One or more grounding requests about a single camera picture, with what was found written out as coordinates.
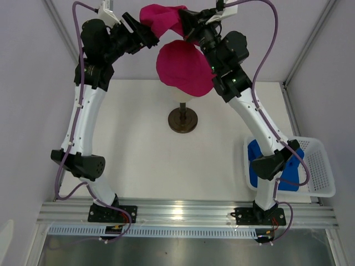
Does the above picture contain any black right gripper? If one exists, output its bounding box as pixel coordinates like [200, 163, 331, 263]
[178, 8, 222, 74]

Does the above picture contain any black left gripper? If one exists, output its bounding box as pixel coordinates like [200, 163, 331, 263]
[103, 12, 159, 63]

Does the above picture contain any pink cap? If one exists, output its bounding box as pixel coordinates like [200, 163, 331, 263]
[139, 4, 187, 39]
[156, 40, 214, 97]

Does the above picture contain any cream mannequin head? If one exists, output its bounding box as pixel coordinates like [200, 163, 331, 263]
[168, 86, 198, 134]

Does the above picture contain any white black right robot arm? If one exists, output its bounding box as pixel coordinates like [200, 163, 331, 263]
[178, 9, 300, 224]

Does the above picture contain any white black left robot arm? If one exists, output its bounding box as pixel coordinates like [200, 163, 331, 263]
[50, 12, 159, 222]

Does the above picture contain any blue cap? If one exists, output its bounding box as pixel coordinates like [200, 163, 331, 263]
[246, 139, 301, 192]

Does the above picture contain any white plastic basket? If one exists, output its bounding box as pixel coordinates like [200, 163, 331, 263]
[244, 136, 336, 198]

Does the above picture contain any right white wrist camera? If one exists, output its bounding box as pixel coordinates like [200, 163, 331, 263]
[205, 0, 238, 24]

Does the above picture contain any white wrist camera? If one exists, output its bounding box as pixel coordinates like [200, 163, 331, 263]
[205, 0, 238, 24]
[98, 0, 120, 27]

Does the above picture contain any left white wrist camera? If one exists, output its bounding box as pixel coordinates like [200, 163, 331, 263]
[98, 0, 120, 27]

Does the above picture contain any left aluminium frame post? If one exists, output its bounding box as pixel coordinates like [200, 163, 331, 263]
[41, 0, 79, 81]

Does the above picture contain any aluminium frame post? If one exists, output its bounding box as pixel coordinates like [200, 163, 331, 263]
[41, 0, 79, 81]
[282, 0, 344, 88]

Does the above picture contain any right aluminium frame post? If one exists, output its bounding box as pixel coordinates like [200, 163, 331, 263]
[282, 0, 344, 88]

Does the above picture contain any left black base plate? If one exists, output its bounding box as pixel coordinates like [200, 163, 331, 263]
[87, 203, 138, 223]

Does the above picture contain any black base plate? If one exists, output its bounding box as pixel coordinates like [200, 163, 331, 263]
[230, 207, 286, 226]
[87, 203, 138, 223]

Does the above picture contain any white slotted cable duct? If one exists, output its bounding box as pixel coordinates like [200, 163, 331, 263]
[48, 225, 257, 239]

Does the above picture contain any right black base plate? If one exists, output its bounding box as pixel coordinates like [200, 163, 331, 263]
[230, 207, 286, 226]

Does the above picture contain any aluminium mounting rail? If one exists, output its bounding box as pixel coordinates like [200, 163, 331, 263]
[37, 197, 339, 229]

